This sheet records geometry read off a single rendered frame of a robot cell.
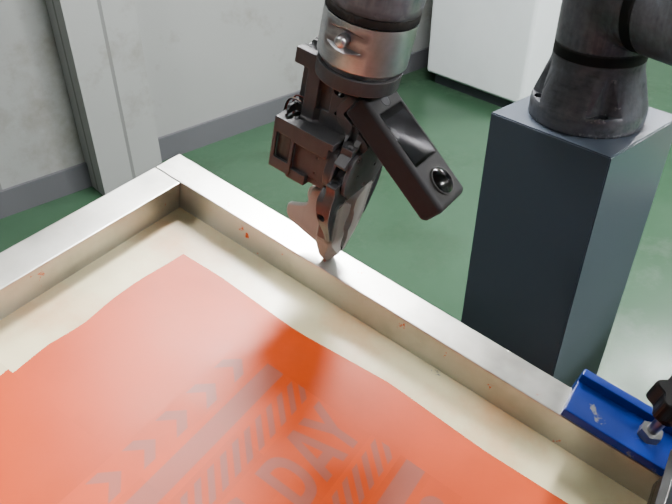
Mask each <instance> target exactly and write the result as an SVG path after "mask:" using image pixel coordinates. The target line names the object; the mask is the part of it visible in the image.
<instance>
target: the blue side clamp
mask: <svg viewBox="0 0 672 504"><path fill-rule="evenodd" d="M571 388H572V390H571V392H570V395H569V397H568V399H567V401H566V403H565V405H564V407H563V409H562V411H561V415H562V416H563V417H565V418H567V419H568V420H570V421H572V422H573V423H575V424H576V425H578V426H580V427H581V428H583V429H585V430H586V431H588V432H589V433H591V434H593V435H594V436H596V437H598V438H599V439H601V440H603V441H604V442H606V443H607V444H609V445H611V446H612V447H614V448H616V449H617V450H619V451H620V452H622V453H624V454H625V455H627V456H629V457H630V458H632V459H633V460H635V461H637V462H638V463H640V464H642V465H643V466H645V467H646V468H648V469H650V470H651V471H653V472H655V473H656V474H658V475H660V476H663V474H664V471H665V467H666V464H667V461H668V457H669V454H670V450H671V449H672V427H666V426H665V427H664V428H663V429H662V431H663V432H664V433H663V436H662V439H661V441H660V442H659V443H658V444H657V445H652V444H646V443H645V442H644V441H643V440H642V439H641V438H640V437H639V435H638V434H637V432H638V429H639V426H640V425H641V424H642V423H643V422H644V421H649V422H652V421H653V420H654V419H655V418H654V417H653V414H652V410H653V408H652V407H651V406H649V405H647V404H646V403H644V402H642V401H640V400H639V399H637V398H635V397H634V396H632V395H630V394H628V393H627V392H625V391H623V390H622V389H620V388H618V387H616V386H615V385H613V384H611V383H610V382H608V381H606V380H604V379H603V378H601V377H599V376H598V375H596V374H594V373H592V372H591V371H589V370H587V369H584V370H583V372H582V373H581V374H580V376H579V377H578V379H577V380H576V381H575V383H574V384H573V386H572V387H571Z"/></svg>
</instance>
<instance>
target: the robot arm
mask: <svg viewBox="0 0 672 504"><path fill-rule="evenodd" d="M425 2H426V0H324V6H323V12H322V17H321V23H320V29H319V35H318V37H316V38H315V39H313V40H312V42H311V43H309V44H306V43H304V44H301V45H299V46H297V50H296V56H295V62H297V63H299V64H301V65H303V66H304V71H303V77H302V83H301V89H300V95H299V94H296V95H295V96H294V97H290V98H289V99H288V100H287V101H286V103H285V106H284V110H283V111H282V112H281V113H279V114H277V115H275V122H274V129H273V136H272V143H271V150H270V156H269V163H268V164H269V165H271V166H273V167H275V168H276V169H278V170H280V171H282V172H283V173H285V176H287V177H288V178H290V179H292V180H294V181H295V182H297V183H299V184H301V185H302V186H303V185H304V184H306V183H307V182H309V183H311V184H313V186H311V187H310V188H309V190H308V201H307V202H296V201H291V202H289V203H288V205H287V214H288V216H289V218H290V219H291V220H292V221H293V222H294V223H295V224H296V225H298V226H299V227H300V228H301V229H302V230H303V231H304V232H306V233H307V234H308V235H309V236H310V237H311V238H312V239H314V240H315V242H316V244H317V247H318V252H319V254H320V256H321V257H322V258H323V259H325V260H327V261H328V260H330V259H331V258H333V257H334V256H336V255H337V254H338V253H339V252H340V251H341V250H343V249H344V248H345V246H346V244H347V242H348V241H349V239H350V237H351V235H352V234H353V232H354V230H355V228H356V226H357V224H358V222H359V220H360V218H361V216H362V213H363V212H365V209H366V207H367V205H368V203H369V201H370V198H371V196H372V194H373V192H374V189H375V187H376V185H377V182H378V180H379V177H380V174H381V171H382V166H384V167H385V169H386V170H387V172H388V173H389V175H390V176H391V177H392V179H393V180H394V182H395V183H396V184H397V186H398V187H399V189H400V190H401V192H402V193H403V194H404V196H405V197H406V199H407V200H408V202H409V203H410V204H411V206H412V207H413V209H414V210H415V212H416V213H417V214H418V216H419V217H420V218H421V219H422V220H429V219H431V218H433V217H435V216H437V215H439V214H440V213H442V212H443V211H444V210H445V209H446V208H447V207H448V206H449V205H450V204H451V203H452V202H453V201H454V200H455V199H456V198H458V197H459V196H460V195H461V193H462V191H463V187H462V185H461V183H460V182H459V181H458V179H457V178H456V176H455V175H454V173H453V172H452V170H451V169H450V168H449V166H448V165H447V163H446V162H445V160H444V159H443V157H442V156H441V155H440V153H439V152H438V150H437V149H436V147H435V146H434V144H433V143H432V142H431V140H430V139H429V137H428V136H427V134H426V133H425V131H424V130H423V129H422V127H421V126H420V124H419V123H418V121H417V120H416V118H415V117H414V116H413V114H412V113H411V111H410V110H409V108H408V107H407V105H406V104H405V103H404V101H403V100H402V98H401V97H400V95H399V94H398V92H397V89H398V88H399V84H400V81H401V77H402V73H403V71H405V70H406V68H407V66H408V62H409V59H410V55H411V52H412V48H413V45H414V41H415V38H416V34H417V30H418V27H419V23H420V20H421V16H422V13H423V9H424V5H425ZM648 58H651V59H653V60H656V61H659V62H662V63H664V64H667V65H670V66H672V0H562V3H561V8H560V14H559V19H558V24H557V29H556V35H555V41H554V46H553V50H552V54H551V57H550V58H549V60H548V62H547V64H546V66H545V68H544V69H543V71H542V73H541V75H540V77H539V79H538V80H537V82H536V84H535V86H534V88H533V90H532V92H531V95H530V101H529V106H528V111H529V114H530V115H531V117H532V118H533V119H534V120H535V121H537V122H538V123H540V124H541V125H543V126H545V127H547V128H549V129H551V130H554V131H557V132H560V133H563V134H567V135H571V136H576V137H582V138H591V139H615V138H622V137H627V136H630V135H633V134H635V133H637V132H639V131H640V130H641V129H642V128H643V127H644V124H645V121H646V117H647V114H648V109H649V104H648V88H647V74H646V64H647V60H648ZM296 96H299V99H297V98H295V97H296ZM291 99H293V100H292V103H290V104H288V103H289V101H290V100H291ZM287 105H288V106H287ZM296 110H297V112H296ZM291 112H292V115H290V116H288V114H289V113H291ZM286 117H287V118H286ZM277 138H278V139H277ZM276 144H277V145H276ZM275 151H276V152H275Z"/></svg>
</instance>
